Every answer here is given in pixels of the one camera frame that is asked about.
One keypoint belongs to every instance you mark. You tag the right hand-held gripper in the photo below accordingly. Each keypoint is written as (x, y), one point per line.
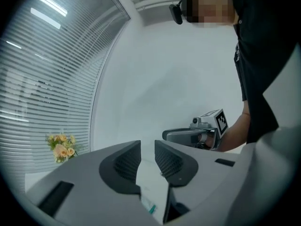
(211, 123)

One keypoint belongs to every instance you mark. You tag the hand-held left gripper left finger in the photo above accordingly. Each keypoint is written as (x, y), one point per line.
(94, 173)

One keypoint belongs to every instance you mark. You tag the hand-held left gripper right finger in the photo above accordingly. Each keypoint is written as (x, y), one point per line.
(192, 173)

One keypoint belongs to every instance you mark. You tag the person's right forearm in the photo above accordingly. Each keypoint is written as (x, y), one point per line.
(235, 133)

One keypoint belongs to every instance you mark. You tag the person's right hand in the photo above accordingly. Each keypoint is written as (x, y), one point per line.
(204, 138)

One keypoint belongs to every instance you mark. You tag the yellow flower bouquet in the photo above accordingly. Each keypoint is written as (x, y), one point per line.
(62, 148)

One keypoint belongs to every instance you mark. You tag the white window blinds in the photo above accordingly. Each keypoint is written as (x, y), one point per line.
(47, 79)

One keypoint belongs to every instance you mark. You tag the person's black shirt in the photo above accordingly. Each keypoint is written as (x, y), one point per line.
(261, 55)

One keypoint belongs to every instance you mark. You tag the person's head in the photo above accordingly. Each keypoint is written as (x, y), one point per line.
(207, 6)

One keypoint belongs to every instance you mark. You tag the black head-worn camera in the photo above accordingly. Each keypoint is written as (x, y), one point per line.
(176, 10)

